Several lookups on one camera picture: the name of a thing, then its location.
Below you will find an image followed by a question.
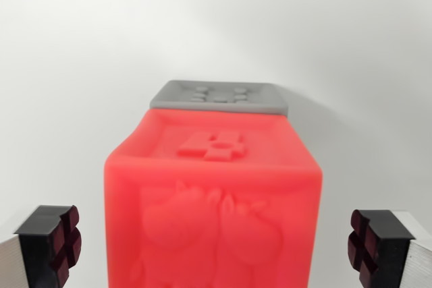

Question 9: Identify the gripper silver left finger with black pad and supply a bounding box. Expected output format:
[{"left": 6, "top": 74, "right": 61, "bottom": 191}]
[{"left": 0, "top": 204, "right": 82, "bottom": 288}]

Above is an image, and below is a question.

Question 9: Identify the grey embossed cube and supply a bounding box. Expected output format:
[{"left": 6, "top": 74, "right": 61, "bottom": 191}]
[{"left": 150, "top": 80, "right": 289, "bottom": 116}]

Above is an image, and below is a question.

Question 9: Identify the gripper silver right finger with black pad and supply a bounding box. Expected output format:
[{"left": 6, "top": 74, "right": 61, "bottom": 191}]
[{"left": 347, "top": 209, "right": 432, "bottom": 288}]

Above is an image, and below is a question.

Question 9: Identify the red embossed cube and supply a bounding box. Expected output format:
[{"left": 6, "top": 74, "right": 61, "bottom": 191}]
[{"left": 103, "top": 107, "right": 323, "bottom": 288}]

